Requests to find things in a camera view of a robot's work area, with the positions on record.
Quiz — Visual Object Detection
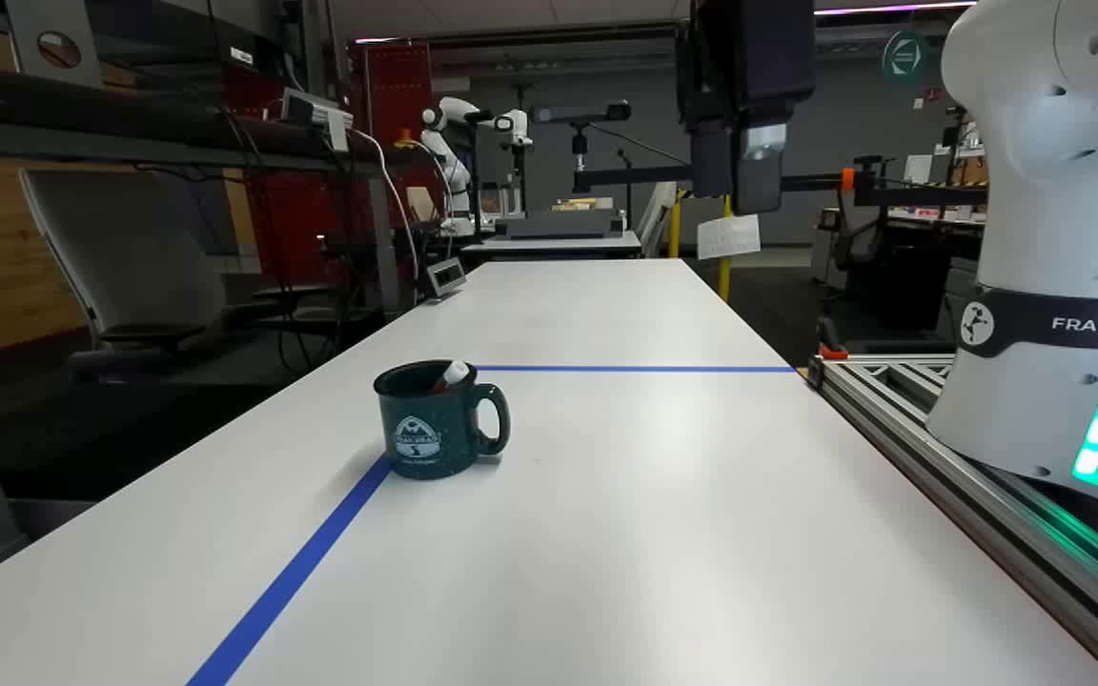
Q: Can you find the red tool cabinet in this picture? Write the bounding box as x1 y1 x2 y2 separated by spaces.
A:
348 36 437 158

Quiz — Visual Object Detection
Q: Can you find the blue tape strip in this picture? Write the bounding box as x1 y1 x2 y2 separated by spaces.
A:
181 455 397 686
470 362 796 382

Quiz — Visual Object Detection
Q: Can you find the white power box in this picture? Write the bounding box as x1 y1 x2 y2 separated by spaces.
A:
278 85 358 161

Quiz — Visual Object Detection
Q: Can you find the dark background workbench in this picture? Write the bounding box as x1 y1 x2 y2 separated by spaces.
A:
812 150 998 348

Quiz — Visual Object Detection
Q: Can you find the small white background robot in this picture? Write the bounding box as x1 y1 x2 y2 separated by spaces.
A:
415 91 537 243

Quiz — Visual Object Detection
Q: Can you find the grey office chair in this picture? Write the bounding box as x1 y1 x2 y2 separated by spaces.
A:
15 164 232 386

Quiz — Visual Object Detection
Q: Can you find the green round sign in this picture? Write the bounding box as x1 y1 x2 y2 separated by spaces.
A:
876 28 936 91

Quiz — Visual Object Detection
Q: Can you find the black shelf beam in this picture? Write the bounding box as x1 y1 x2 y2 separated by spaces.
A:
0 56 361 179

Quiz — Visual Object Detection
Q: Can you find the dark green mug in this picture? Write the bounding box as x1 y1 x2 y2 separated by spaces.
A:
368 356 513 485

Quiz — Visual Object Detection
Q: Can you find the small grey label box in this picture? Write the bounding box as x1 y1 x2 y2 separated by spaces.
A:
424 255 470 301

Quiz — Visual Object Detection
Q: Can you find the white paper sign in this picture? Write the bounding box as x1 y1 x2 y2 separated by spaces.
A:
692 210 765 265

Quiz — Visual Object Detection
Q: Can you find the black stereo camera bar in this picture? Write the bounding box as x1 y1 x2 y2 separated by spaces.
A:
528 99 636 131

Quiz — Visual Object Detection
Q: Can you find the white cable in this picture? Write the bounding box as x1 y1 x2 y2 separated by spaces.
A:
348 123 435 293

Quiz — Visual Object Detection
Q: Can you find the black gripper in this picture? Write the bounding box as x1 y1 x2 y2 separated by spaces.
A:
673 0 818 216

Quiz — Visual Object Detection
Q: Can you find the aluminium mounting rail frame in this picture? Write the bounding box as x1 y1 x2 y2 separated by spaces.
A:
803 352 1098 686

